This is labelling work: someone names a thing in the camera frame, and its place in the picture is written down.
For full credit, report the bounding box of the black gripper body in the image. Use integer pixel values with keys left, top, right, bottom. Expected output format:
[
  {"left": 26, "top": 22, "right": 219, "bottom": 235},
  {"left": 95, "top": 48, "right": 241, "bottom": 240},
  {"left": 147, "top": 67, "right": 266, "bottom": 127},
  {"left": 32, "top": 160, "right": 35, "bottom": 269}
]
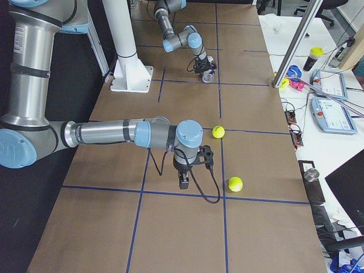
[
  {"left": 173, "top": 149, "right": 195, "bottom": 171},
  {"left": 193, "top": 57, "right": 209, "bottom": 73}
]

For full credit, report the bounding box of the clear tennis ball can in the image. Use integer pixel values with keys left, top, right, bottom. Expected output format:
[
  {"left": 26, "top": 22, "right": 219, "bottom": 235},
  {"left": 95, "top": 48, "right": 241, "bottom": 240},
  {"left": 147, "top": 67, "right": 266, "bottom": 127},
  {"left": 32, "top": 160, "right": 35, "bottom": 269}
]
[{"left": 202, "top": 56, "right": 214, "bottom": 83}]

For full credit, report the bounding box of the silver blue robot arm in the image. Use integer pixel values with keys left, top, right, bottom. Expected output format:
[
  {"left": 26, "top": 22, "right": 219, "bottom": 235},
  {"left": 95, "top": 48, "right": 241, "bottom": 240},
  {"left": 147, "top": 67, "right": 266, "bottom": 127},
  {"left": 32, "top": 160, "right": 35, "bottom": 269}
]
[
  {"left": 1, "top": 1, "right": 208, "bottom": 189},
  {"left": 154, "top": 0, "right": 217, "bottom": 83}
]

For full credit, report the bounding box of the spare tennis ball on desk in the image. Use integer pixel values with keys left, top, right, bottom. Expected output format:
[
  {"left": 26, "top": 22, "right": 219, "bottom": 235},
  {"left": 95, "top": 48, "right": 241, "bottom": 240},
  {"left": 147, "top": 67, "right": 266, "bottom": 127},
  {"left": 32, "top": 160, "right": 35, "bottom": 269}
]
[{"left": 280, "top": 78, "right": 289, "bottom": 88}]

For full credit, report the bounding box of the dark bottle yellow lid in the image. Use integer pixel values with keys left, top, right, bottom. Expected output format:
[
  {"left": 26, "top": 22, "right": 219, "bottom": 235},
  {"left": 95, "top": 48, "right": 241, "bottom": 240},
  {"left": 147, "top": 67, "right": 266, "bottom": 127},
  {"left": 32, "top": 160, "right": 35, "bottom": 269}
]
[{"left": 303, "top": 47, "right": 324, "bottom": 72}]

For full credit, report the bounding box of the upper teach pendant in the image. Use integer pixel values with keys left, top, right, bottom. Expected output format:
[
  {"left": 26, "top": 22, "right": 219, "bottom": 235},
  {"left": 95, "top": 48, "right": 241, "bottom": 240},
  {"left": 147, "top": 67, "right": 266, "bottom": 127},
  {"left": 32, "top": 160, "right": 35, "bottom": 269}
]
[{"left": 311, "top": 69, "right": 348, "bottom": 101}]

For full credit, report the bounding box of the teach pendant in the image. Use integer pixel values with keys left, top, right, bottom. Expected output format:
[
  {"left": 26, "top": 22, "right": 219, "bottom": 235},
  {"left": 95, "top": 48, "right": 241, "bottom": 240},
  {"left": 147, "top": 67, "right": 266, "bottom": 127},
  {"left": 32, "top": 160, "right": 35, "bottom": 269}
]
[
  {"left": 311, "top": 97, "right": 358, "bottom": 135},
  {"left": 311, "top": 69, "right": 348, "bottom": 101}
]

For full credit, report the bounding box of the long grabber stick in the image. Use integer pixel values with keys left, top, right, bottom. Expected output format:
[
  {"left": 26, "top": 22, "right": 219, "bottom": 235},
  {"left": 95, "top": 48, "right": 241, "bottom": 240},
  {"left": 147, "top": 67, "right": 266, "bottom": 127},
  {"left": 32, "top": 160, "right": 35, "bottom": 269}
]
[{"left": 288, "top": 76, "right": 364, "bottom": 118}]

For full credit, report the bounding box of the small metal cup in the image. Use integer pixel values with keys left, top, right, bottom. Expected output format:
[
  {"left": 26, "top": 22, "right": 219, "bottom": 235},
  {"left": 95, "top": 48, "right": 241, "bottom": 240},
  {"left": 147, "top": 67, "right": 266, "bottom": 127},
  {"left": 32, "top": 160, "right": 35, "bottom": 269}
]
[{"left": 303, "top": 168, "right": 320, "bottom": 183}]

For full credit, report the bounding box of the lower teach pendant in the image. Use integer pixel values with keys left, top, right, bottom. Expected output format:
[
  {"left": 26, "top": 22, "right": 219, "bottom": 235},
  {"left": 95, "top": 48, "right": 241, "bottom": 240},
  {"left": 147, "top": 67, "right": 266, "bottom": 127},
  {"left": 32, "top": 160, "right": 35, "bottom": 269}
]
[{"left": 311, "top": 97, "right": 358, "bottom": 135}]

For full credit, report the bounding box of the black monitor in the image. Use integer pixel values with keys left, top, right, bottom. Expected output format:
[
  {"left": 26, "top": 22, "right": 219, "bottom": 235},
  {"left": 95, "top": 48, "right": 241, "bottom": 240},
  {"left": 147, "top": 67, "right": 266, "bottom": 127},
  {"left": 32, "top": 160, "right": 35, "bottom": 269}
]
[{"left": 325, "top": 150, "right": 363, "bottom": 234}]

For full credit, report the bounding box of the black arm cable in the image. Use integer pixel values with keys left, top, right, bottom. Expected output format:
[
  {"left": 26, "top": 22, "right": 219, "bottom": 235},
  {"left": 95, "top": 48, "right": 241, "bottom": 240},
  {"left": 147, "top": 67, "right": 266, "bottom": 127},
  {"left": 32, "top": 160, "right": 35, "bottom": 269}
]
[
  {"left": 186, "top": 55, "right": 200, "bottom": 73},
  {"left": 147, "top": 147, "right": 221, "bottom": 204}
]

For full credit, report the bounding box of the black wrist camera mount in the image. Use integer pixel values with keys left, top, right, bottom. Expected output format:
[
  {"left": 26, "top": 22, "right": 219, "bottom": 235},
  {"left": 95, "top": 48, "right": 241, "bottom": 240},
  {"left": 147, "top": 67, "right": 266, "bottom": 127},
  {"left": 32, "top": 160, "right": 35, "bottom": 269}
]
[{"left": 193, "top": 145, "right": 214, "bottom": 171}]

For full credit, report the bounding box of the white camera post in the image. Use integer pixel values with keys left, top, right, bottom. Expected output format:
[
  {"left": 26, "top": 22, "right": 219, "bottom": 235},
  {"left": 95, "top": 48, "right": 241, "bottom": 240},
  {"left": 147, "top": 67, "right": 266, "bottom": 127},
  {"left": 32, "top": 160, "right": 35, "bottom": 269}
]
[{"left": 102, "top": 0, "right": 154, "bottom": 93}]

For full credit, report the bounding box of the aluminium frame post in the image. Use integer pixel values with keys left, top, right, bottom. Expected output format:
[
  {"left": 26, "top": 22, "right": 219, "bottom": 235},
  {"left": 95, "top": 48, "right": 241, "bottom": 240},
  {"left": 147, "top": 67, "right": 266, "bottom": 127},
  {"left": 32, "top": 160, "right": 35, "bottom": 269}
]
[{"left": 272, "top": 0, "right": 323, "bottom": 88}]

